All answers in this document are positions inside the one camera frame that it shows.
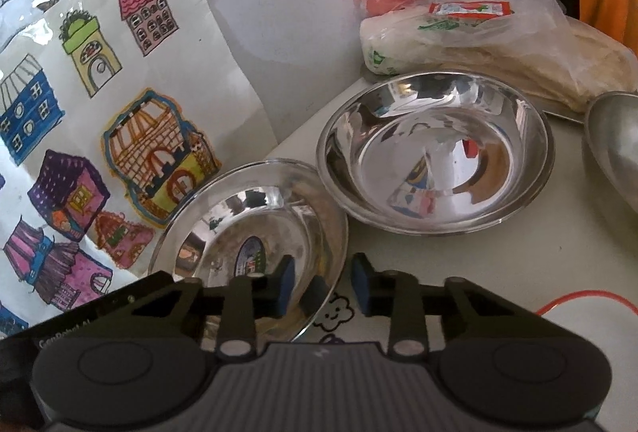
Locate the colourful houses drawing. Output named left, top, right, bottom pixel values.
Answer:
left=0, top=0, right=280, bottom=338

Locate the white packet with green print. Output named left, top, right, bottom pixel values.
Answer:
left=360, top=1, right=514, bottom=77

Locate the orange cable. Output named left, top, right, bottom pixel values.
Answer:
left=536, top=290, right=634, bottom=316

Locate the small stainless steel bowl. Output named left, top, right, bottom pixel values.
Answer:
left=147, top=158, right=349, bottom=343

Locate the flatbread in plastic bag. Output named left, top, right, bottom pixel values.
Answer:
left=433, top=0, right=638, bottom=111

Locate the large stainless steel bowl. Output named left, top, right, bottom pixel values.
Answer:
left=316, top=72, right=555, bottom=238

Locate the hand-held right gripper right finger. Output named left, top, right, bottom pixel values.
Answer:
left=350, top=253, right=504, bottom=360

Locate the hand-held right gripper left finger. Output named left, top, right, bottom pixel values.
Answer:
left=130, top=255, right=296, bottom=360

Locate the matte stainless steel bowl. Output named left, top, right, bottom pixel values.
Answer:
left=582, top=92, right=638, bottom=208

